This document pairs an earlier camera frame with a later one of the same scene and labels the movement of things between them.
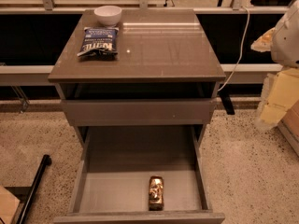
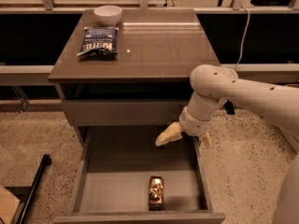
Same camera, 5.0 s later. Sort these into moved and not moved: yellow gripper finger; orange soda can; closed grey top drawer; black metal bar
Moved: yellow gripper finger
Not moved: orange soda can; black metal bar; closed grey top drawer
